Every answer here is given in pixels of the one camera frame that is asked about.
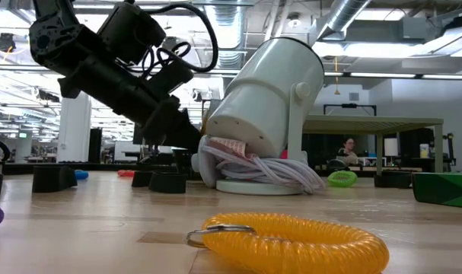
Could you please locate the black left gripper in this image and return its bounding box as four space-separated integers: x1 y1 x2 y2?
57 56 202 151

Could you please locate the green coil wristband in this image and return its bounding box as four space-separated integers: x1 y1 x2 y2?
327 170 358 188

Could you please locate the green blue crayon box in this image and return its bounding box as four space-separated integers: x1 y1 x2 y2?
412 172 462 209

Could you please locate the tall black cabinet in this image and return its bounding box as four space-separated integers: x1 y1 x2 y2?
88 128 103 164

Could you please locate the white building pillar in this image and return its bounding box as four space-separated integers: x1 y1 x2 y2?
56 93 93 164

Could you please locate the white cylindrical cup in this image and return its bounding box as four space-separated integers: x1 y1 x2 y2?
206 37 326 196

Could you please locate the person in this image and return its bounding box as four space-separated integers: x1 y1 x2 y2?
336 137 359 167

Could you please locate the yellow coil wristband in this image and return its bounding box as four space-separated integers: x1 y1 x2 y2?
184 212 390 274

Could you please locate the black aluminium table frame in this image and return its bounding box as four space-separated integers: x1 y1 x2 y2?
2 161 462 187

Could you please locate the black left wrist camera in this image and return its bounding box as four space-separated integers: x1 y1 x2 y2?
97 1 167 65

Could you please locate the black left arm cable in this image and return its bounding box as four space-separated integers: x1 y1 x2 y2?
141 2 219 77

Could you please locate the white lamp power cord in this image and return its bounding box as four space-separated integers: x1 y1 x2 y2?
190 135 327 195

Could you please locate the silver ribbed ventilation duct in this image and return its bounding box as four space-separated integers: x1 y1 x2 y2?
206 0 247 69

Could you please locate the black hanging ceiling camera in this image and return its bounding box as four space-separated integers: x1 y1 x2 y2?
0 33 17 53

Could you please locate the black background rig frame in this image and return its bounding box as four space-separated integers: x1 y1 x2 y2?
323 103 378 117

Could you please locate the silver smooth ventilation duct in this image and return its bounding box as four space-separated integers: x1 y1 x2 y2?
316 0 372 41

